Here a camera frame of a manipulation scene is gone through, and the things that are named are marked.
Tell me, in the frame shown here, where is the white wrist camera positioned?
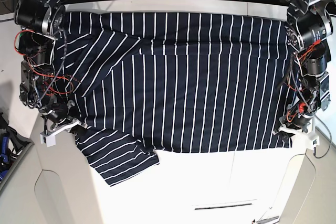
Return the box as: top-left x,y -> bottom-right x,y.
40,132 -> 56,147
310,135 -> 320,150

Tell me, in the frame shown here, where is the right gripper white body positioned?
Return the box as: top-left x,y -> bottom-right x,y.
39,100 -> 87,135

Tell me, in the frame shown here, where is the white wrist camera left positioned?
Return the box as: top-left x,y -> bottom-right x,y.
310,135 -> 320,150

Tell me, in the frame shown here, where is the black ruler strip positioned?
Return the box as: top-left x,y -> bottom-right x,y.
194,203 -> 252,210

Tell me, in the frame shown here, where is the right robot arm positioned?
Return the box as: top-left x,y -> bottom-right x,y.
14,0 -> 87,138

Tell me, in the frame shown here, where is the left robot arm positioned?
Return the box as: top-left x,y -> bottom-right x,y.
273,0 -> 335,136

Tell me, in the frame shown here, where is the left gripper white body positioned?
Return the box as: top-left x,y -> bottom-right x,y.
272,108 -> 315,138

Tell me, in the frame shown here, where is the bin with blue items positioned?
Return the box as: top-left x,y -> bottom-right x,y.
1,112 -> 34,188

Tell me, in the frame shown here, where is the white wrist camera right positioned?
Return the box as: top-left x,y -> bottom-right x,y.
40,132 -> 56,147

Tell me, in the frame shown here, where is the navy white striped T-shirt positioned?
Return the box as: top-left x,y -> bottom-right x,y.
54,12 -> 295,186

